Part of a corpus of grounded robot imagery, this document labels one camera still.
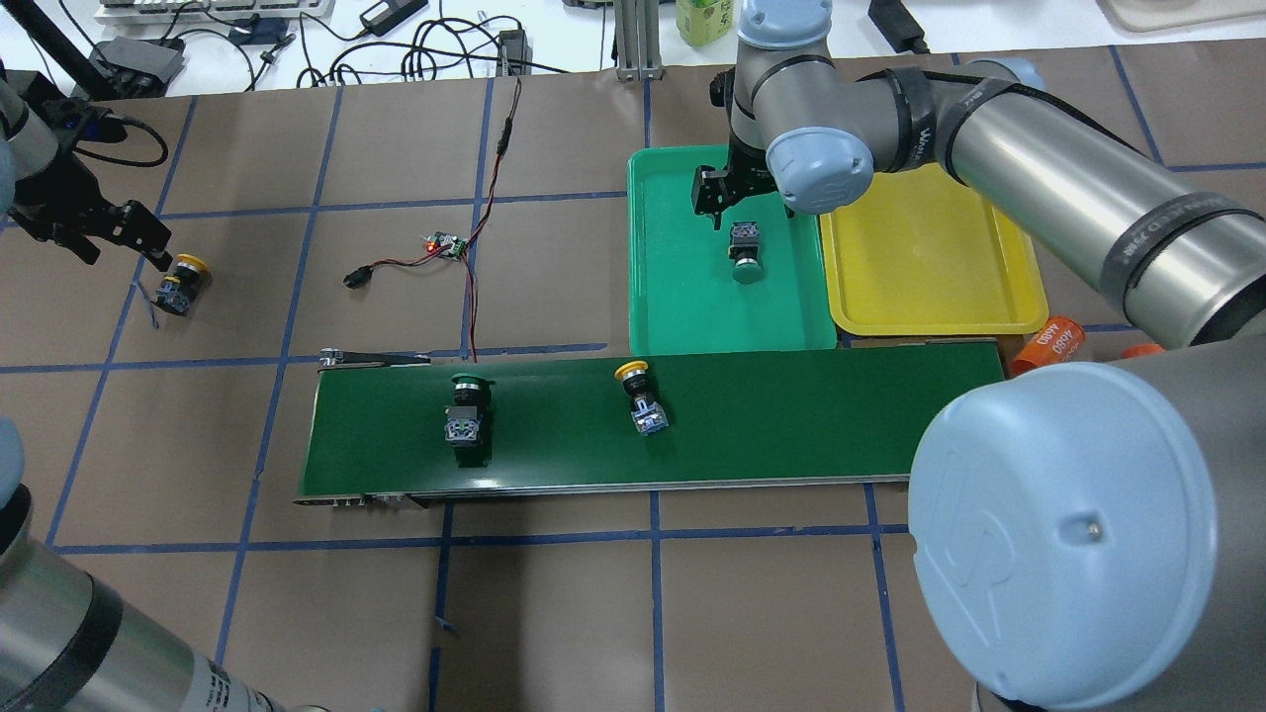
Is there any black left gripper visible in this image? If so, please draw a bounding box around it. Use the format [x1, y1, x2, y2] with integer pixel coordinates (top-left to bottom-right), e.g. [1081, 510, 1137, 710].
[9, 163, 175, 272]

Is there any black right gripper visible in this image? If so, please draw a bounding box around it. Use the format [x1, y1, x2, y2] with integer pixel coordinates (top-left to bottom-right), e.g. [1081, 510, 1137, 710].
[691, 138, 777, 231]

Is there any green push button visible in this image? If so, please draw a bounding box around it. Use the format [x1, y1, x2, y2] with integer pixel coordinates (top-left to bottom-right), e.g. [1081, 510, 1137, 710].
[444, 372, 492, 448]
[728, 222, 765, 285]

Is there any yellow push button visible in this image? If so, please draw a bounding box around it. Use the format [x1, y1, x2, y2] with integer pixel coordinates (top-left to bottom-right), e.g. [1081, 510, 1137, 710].
[613, 360, 670, 436]
[151, 253, 210, 318]

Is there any orange cylinder with white text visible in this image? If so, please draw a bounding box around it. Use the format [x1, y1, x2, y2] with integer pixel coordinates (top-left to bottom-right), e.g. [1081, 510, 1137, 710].
[1008, 315, 1086, 378]

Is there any plain orange cylinder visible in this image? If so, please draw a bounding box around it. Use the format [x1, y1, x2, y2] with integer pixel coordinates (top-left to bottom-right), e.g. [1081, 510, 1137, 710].
[1120, 342, 1166, 359]

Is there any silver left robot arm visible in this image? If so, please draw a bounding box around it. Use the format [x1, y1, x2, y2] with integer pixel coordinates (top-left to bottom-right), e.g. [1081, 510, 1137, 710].
[1, 72, 281, 711]

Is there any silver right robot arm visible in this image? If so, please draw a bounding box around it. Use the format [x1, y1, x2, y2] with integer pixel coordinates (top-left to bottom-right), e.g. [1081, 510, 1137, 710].
[693, 1, 1263, 711]

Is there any green plastic tray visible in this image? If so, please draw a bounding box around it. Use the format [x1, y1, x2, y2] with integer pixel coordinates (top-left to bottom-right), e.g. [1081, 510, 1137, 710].
[627, 144, 838, 356]

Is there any green tea bottle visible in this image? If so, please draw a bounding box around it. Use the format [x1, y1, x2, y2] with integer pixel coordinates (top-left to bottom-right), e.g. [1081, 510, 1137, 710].
[674, 0, 734, 46]

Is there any grey usb hub box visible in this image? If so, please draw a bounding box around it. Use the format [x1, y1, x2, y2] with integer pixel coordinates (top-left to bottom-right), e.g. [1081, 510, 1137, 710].
[89, 37, 186, 99]

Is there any black monitor stand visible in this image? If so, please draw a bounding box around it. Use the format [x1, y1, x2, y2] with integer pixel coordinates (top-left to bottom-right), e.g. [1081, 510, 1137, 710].
[1, 1, 122, 101]

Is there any yellow plastic tray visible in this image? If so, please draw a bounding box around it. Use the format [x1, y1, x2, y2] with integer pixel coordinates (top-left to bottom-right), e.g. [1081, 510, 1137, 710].
[819, 166, 1050, 337]

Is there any white keyboard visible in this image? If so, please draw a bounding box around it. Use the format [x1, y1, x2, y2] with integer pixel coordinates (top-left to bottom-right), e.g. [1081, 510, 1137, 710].
[94, 1, 335, 27]

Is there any black power adapter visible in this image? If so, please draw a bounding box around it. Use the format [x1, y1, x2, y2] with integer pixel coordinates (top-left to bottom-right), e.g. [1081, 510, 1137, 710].
[867, 0, 931, 54]

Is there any small motor controller board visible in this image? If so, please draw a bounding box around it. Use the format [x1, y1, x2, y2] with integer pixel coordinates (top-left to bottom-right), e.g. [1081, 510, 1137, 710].
[424, 231, 471, 262]

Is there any green conveyor belt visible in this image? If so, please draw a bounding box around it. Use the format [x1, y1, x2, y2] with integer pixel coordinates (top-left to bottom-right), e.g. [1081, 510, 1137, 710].
[298, 341, 1004, 505]

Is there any beige serving tray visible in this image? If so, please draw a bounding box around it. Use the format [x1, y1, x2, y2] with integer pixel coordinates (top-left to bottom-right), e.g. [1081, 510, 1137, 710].
[1098, 1, 1265, 33]

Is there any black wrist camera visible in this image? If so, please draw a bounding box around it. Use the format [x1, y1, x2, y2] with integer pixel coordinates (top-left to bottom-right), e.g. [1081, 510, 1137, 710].
[42, 98, 127, 149]

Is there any aluminium frame post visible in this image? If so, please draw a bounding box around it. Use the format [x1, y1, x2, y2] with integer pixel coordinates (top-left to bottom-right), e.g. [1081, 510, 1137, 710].
[613, 0, 665, 84]

